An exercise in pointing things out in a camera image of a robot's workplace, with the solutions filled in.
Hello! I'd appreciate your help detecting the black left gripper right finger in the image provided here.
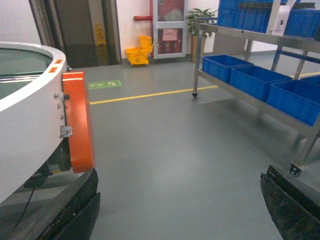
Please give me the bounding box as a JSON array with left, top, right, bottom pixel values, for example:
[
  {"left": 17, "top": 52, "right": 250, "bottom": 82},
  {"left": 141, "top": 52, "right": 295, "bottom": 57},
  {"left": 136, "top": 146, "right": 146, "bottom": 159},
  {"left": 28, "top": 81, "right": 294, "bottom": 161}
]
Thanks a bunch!
[{"left": 260, "top": 165, "right": 320, "bottom": 240}]

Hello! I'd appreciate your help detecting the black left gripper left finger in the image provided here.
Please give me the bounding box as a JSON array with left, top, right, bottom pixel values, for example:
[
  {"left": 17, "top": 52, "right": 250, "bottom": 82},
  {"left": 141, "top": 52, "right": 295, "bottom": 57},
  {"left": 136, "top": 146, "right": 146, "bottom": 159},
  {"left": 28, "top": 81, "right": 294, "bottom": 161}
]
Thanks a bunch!
[{"left": 0, "top": 167, "right": 101, "bottom": 240}]

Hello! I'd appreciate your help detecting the orange bumper panel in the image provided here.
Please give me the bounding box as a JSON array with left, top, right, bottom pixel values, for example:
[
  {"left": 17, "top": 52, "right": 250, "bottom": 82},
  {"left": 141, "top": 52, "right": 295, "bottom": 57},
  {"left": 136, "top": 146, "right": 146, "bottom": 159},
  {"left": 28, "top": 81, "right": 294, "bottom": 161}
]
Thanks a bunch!
[{"left": 62, "top": 71, "right": 96, "bottom": 173}]

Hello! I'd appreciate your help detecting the blue bin on cart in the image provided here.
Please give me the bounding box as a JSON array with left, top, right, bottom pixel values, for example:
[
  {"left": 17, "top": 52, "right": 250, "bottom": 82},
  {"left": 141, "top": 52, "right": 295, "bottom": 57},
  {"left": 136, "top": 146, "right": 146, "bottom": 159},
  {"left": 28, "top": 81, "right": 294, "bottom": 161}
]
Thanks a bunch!
[
  {"left": 202, "top": 54, "right": 254, "bottom": 83},
  {"left": 266, "top": 80, "right": 320, "bottom": 126},
  {"left": 229, "top": 65, "right": 292, "bottom": 102}
]

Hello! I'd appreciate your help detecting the steel wheeled cart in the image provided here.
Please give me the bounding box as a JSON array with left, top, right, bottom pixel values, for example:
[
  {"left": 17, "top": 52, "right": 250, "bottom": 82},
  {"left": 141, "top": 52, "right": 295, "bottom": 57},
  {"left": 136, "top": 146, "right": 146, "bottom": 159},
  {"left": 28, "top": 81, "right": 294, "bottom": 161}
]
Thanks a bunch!
[{"left": 192, "top": 17, "right": 320, "bottom": 176}]

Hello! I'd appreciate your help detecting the yellow mop bucket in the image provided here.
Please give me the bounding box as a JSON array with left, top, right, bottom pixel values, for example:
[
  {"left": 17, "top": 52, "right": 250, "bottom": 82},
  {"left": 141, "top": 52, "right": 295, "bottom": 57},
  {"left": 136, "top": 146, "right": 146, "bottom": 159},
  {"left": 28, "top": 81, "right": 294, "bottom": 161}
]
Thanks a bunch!
[{"left": 125, "top": 35, "right": 154, "bottom": 66}]

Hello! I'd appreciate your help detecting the yellow wet floor sign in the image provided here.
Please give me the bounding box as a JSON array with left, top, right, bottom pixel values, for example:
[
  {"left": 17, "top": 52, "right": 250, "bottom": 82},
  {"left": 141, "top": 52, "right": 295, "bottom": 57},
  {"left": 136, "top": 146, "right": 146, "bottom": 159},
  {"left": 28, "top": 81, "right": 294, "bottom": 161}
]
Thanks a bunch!
[{"left": 94, "top": 23, "right": 107, "bottom": 46}]

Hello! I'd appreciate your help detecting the potted green plant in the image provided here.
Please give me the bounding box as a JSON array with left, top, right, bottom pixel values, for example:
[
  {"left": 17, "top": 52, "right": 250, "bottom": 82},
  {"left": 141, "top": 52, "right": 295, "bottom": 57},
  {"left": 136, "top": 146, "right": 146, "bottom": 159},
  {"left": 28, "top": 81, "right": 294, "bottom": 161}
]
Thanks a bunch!
[{"left": 185, "top": 7, "right": 219, "bottom": 64}]

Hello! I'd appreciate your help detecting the fire hydrant cabinet door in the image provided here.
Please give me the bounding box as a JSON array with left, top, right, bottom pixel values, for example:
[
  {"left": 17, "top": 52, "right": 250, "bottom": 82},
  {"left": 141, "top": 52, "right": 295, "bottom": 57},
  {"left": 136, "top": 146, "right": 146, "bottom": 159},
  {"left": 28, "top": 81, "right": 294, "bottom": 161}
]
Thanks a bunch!
[{"left": 150, "top": 0, "right": 189, "bottom": 59}]

